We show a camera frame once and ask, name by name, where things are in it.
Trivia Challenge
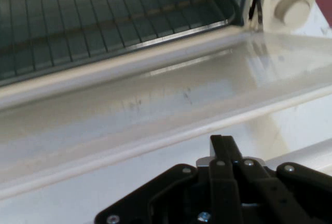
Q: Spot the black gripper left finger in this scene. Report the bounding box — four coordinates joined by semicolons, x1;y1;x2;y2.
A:
94;134;244;224

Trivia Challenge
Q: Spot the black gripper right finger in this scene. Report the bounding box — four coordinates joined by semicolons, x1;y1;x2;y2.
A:
222;135;332;224

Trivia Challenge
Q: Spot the glass oven door with handle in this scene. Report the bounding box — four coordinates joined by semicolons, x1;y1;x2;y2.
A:
0;0;332;202

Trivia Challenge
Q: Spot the cream oven control knob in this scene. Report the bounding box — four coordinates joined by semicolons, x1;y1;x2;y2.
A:
274;0;312;26

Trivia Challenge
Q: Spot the large red foam block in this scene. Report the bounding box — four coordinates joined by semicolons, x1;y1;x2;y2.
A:
314;0;332;26

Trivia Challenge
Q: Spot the wire oven rack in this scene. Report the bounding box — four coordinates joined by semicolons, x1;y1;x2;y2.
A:
0;0;236;86

